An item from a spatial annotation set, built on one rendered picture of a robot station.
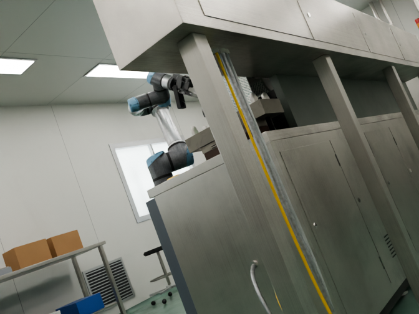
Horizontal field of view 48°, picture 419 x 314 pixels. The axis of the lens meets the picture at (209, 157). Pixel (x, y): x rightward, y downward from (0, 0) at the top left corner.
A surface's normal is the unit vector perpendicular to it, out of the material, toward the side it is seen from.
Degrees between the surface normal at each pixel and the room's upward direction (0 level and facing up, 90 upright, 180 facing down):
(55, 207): 90
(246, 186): 90
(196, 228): 90
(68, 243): 90
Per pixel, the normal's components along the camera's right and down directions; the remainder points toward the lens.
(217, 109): -0.58, 0.11
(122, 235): 0.73, -0.36
